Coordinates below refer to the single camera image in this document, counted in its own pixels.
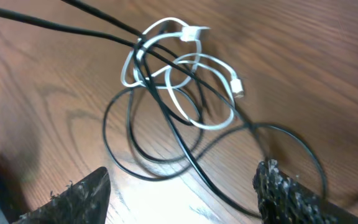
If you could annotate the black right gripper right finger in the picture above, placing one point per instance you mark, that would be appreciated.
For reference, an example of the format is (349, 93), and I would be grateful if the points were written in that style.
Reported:
(282, 200)

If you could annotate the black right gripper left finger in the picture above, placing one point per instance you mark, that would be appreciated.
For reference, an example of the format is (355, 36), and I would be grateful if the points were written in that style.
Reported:
(85, 202)

